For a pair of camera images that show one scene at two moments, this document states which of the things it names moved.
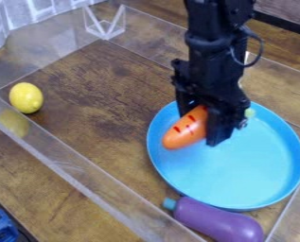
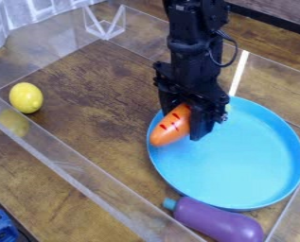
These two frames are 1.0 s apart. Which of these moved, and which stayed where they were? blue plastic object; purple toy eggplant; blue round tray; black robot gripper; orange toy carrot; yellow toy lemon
Moved: orange toy carrot; black robot gripper
Stayed: blue plastic object; purple toy eggplant; yellow toy lemon; blue round tray
